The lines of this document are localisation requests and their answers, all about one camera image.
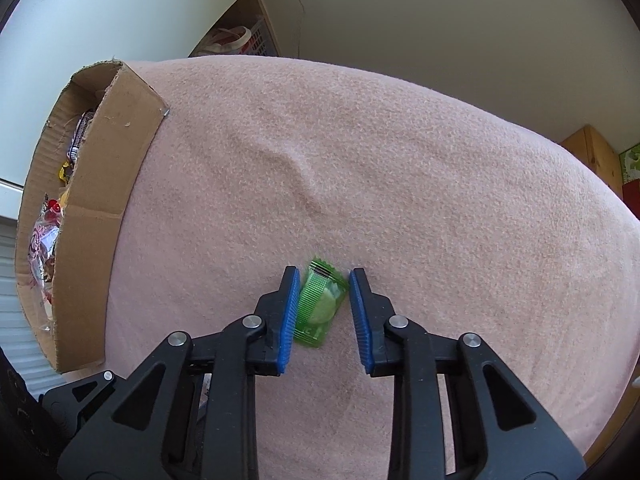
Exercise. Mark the red clear dark snack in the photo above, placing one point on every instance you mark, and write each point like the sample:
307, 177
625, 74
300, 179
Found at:
41, 250

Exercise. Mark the green candy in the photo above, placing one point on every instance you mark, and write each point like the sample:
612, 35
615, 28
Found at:
322, 293

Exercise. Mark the green gift bag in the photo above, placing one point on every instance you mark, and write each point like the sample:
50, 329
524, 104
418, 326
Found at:
630, 164

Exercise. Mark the white basket with red item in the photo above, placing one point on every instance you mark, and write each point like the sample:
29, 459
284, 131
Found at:
238, 40

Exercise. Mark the Snickers chocolate bar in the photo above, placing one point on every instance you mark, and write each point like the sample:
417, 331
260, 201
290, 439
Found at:
79, 135

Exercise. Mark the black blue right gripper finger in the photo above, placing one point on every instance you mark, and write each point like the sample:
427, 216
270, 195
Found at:
458, 412

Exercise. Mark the yellow candy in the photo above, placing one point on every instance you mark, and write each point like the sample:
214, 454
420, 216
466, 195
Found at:
66, 172

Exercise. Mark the brown cardboard box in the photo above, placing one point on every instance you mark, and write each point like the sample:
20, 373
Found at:
127, 114

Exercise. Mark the pink table cloth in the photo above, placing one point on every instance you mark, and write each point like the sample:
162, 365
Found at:
464, 221

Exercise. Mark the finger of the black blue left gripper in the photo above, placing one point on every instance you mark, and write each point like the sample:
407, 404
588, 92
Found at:
188, 410

